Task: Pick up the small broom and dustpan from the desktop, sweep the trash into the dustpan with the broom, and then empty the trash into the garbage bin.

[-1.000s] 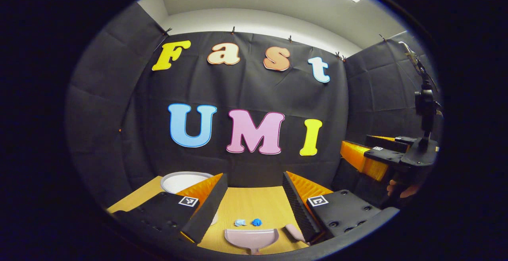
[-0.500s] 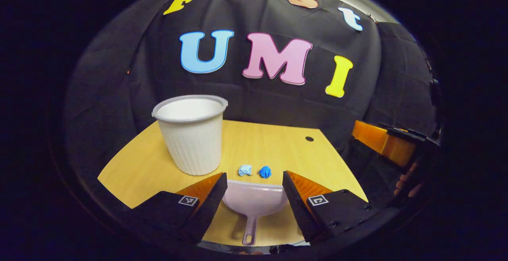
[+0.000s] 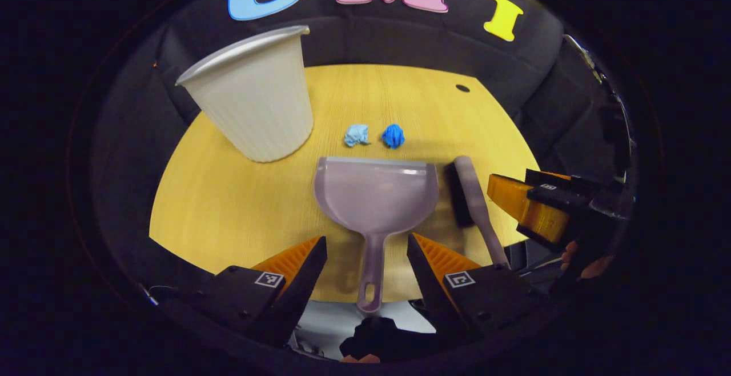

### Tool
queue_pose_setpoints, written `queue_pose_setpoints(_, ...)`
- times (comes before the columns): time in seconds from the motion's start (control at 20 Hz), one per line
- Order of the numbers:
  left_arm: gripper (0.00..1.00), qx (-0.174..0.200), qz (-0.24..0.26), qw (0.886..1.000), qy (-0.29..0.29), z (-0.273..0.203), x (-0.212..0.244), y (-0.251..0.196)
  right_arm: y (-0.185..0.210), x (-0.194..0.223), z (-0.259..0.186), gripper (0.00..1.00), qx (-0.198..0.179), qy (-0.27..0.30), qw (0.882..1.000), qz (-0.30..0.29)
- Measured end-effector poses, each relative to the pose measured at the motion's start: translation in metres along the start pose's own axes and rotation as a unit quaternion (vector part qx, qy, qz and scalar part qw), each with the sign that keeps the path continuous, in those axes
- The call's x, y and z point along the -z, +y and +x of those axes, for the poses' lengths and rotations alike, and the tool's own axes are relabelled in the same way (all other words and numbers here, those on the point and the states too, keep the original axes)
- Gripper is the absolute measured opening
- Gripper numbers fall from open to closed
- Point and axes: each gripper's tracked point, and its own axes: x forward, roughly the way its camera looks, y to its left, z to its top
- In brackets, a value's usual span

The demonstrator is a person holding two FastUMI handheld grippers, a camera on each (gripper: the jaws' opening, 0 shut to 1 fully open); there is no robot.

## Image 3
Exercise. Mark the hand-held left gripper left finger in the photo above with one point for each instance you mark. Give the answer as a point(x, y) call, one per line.
point(297, 296)

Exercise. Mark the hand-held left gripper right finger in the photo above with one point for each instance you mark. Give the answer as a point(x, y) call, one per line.
point(428, 284)

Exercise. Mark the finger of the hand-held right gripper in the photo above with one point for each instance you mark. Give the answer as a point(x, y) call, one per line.
point(548, 199)
point(557, 182)

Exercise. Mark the small lilac broom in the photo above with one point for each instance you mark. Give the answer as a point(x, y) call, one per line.
point(474, 199)

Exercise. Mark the lilac plastic dustpan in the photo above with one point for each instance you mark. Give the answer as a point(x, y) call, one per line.
point(374, 199)

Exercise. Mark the dark blue paper ball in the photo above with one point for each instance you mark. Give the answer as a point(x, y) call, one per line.
point(393, 136)

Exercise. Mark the light blue paper ball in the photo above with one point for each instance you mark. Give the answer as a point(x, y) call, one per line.
point(357, 135)

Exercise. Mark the white ribbed garbage bin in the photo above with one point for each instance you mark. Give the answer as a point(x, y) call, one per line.
point(257, 102)

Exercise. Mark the wooden desktop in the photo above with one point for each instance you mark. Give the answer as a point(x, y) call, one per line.
point(240, 210)

